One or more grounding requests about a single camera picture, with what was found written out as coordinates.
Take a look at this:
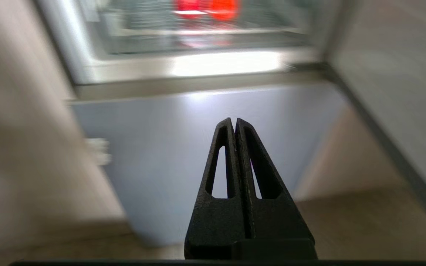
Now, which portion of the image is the grey fridge door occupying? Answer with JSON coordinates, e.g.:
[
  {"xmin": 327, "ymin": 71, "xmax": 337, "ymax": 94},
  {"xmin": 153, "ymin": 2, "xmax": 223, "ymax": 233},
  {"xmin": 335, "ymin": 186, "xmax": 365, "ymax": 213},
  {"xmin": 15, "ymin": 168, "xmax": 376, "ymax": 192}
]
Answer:
[{"xmin": 318, "ymin": 0, "xmax": 426, "ymax": 237}]

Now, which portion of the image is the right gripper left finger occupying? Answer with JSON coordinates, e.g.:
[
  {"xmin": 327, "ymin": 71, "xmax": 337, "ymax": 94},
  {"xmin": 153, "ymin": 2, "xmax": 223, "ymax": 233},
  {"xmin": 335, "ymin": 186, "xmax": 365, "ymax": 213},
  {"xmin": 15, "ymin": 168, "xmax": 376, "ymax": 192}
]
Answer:
[{"xmin": 184, "ymin": 117, "xmax": 253, "ymax": 260}]

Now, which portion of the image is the clear fridge drawer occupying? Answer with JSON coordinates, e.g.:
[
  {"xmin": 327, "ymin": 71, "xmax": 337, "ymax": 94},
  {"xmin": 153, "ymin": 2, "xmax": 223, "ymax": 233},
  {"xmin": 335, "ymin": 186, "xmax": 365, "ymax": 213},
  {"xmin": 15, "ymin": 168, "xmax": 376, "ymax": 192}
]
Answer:
[{"xmin": 95, "ymin": 0, "xmax": 311, "ymax": 55}]

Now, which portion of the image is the red food package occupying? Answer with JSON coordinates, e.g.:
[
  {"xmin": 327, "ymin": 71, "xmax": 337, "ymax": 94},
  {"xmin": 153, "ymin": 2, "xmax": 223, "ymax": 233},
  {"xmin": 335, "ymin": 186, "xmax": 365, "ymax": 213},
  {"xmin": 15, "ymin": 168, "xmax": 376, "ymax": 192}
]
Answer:
[{"xmin": 174, "ymin": 0, "xmax": 240, "ymax": 21}]

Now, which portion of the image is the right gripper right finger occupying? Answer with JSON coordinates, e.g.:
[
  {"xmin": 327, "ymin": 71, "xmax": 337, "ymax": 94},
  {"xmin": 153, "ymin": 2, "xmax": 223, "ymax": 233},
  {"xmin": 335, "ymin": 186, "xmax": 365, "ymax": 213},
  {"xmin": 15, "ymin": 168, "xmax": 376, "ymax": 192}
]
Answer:
[{"xmin": 235, "ymin": 118, "xmax": 318, "ymax": 260}]

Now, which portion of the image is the white fridge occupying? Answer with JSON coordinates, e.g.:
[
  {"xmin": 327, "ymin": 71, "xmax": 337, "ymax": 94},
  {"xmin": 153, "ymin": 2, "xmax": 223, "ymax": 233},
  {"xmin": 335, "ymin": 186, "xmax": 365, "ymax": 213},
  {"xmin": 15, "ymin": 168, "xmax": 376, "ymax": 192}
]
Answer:
[{"xmin": 35, "ymin": 0, "xmax": 346, "ymax": 247}]

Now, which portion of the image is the white lower fridge door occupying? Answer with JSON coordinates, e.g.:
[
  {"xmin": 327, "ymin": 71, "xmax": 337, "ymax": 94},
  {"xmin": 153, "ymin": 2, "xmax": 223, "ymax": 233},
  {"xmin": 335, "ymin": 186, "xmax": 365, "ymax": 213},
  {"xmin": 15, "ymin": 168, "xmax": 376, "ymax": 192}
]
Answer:
[{"xmin": 71, "ymin": 82, "xmax": 346, "ymax": 247}]

